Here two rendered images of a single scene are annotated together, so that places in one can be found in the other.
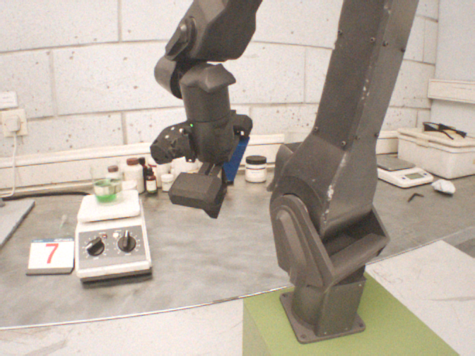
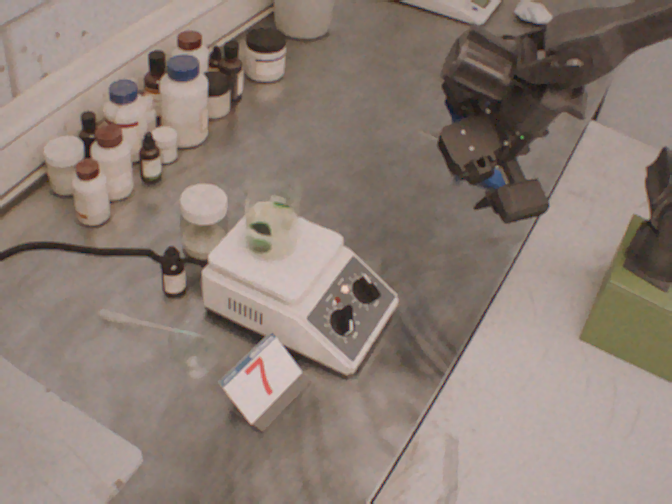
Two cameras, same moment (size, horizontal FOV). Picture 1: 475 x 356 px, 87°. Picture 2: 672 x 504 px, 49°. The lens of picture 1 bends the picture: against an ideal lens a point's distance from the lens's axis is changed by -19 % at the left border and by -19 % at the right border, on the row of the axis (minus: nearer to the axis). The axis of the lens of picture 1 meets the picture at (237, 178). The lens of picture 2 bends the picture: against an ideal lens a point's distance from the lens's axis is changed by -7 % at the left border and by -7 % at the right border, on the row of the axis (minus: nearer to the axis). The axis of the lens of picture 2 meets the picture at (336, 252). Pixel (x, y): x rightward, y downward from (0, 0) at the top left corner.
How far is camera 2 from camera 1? 79 cm
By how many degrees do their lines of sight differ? 48
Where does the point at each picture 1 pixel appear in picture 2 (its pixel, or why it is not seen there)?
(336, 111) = not seen: outside the picture
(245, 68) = not seen: outside the picture
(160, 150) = (489, 172)
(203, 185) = (539, 194)
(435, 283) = (626, 186)
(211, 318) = (511, 317)
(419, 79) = not seen: outside the picture
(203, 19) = (605, 62)
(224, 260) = (433, 246)
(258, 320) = (634, 290)
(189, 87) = (553, 113)
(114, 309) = (431, 374)
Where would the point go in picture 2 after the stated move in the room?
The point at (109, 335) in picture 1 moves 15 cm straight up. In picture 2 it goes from (468, 396) to (502, 311)
